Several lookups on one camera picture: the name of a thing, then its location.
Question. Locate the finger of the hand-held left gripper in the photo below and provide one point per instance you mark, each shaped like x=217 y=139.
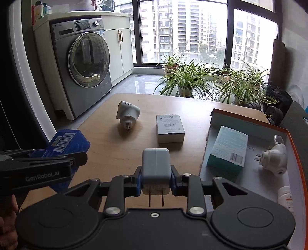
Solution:
x=16 y=153
x=78 y=159

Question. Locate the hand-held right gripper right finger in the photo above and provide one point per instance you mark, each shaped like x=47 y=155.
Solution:
x=173 y=183

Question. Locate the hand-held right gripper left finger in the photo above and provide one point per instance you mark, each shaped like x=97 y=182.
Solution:
x=138 y=182

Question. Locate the grey plug charger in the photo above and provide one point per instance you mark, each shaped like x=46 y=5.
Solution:
x=155 y=168

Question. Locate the blue product box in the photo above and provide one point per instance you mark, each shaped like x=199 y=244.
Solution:
x=63 y=141

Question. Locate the grey cardboard box orange edge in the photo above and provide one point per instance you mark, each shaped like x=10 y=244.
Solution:
x=259 y=182

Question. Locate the white pill bottle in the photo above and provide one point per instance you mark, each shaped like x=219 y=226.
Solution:
x=285 y=198

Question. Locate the person's left hand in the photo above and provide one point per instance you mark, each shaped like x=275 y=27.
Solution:
x=6 y=228

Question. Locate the white barcode box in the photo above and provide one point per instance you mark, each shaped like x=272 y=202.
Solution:
x=169 y=128

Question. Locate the teal product box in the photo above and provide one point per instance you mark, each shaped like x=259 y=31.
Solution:
x=228 y=149

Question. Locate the grey washing machine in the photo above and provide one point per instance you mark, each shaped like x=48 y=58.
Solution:
x=81 y=67

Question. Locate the large spider plant white pot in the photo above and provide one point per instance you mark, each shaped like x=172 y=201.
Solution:
x=185 y=80

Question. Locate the white plug-in heater with bottle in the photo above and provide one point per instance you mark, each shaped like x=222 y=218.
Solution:
x=275 y=159

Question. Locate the white cabinet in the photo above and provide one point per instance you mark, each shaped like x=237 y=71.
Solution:
x=125 y=52

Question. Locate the spider plant terracotta pot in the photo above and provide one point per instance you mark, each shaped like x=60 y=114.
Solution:
x=170 y=65

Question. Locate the black dumbbells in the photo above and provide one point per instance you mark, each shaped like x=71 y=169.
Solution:
x=274 y=113

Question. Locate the spider plant by window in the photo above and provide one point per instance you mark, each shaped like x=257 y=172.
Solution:
x=255 y=74

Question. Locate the red bottle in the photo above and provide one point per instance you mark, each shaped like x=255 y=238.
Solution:
x=33 y=18

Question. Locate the black bag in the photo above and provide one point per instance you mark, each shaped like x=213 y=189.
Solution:
x=279 y=95

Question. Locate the dark grey panel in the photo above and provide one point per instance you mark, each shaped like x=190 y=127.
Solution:
x=297 y=122

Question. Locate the teal bottle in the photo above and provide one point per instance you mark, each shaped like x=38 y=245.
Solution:
x=45 y=8

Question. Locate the white fan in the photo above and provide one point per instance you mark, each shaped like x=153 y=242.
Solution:
x=296 y=92

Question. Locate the pink hanging cloth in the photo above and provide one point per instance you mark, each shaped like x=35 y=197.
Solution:
x=94 y=2

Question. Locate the grey hanging cloth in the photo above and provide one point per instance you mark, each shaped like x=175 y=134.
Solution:
x=107 y=4

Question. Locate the brown board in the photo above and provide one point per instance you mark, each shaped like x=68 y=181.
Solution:
x=276 y=60

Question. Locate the black framed window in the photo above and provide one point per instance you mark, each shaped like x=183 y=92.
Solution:
x=229 y=31

